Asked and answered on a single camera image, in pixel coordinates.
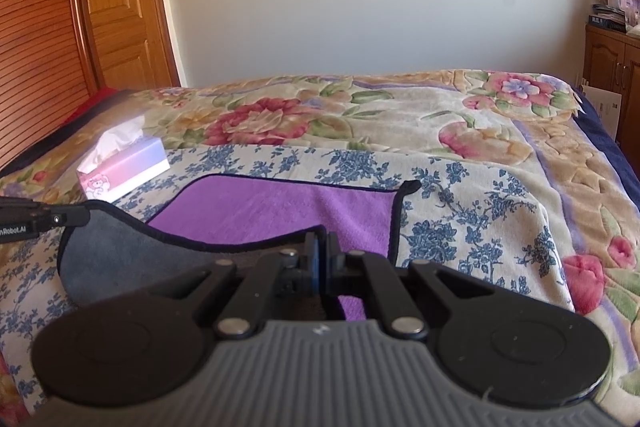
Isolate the pink tissue box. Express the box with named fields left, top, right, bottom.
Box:
left=76, top=117, right=167, bottom=202

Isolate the stack of dark books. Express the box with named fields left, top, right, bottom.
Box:
left=588, top=4, right=629, bottom=34

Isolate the red cloth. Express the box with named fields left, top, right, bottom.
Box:
left=70, top=86, right=123, bottom=120

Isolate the blue floral blanket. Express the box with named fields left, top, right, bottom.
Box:
left=0, top=142, right=576, bottom=360

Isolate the peach floral blanket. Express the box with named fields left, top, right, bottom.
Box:
left=0, top=69, right=640, bottom=420

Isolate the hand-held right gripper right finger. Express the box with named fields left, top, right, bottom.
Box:
left=327, top=231, right=502, bottom=341

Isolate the purple and grey towel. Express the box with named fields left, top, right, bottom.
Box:
left=56, top=174, right=422, bottom=323

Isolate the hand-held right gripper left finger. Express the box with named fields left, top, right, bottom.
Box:
left=149, top=231, right=327, bottom=339

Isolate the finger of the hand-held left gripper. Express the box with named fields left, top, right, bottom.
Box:
left=0, top=199, right=92, bottom=229

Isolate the navy bed sheet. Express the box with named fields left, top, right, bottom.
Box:
left=572, top=87, right=640, bottom=212

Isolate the louvred wooden wardrobe door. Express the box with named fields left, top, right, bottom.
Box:
left=0, top=0, right=99, bottom=175

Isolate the wooden cabinet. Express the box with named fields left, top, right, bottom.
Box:
left=581, top=23, right=640, bottom=150

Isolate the white cardboard sheet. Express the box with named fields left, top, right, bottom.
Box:
left=580, top=83, right=624, bottom=144

